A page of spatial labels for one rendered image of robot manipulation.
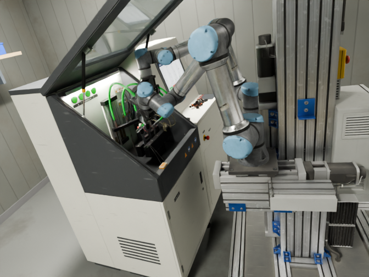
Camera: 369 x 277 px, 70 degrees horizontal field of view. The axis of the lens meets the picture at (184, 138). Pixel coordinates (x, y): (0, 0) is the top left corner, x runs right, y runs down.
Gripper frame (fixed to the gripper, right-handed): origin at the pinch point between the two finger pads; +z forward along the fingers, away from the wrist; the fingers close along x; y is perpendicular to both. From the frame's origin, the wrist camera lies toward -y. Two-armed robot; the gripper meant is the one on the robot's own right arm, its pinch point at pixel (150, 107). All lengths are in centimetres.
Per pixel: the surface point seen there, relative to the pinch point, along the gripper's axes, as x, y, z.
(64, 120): -33.2, -36.6, -6.6
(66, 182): -33, -57, 38
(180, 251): -28, 14, 90
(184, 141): 11.3, 12.8, 29.0
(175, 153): -4.4, 13.2, 29.0
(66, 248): -22, -109, 124
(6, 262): -49, -156, 124
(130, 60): 37, -31, -24
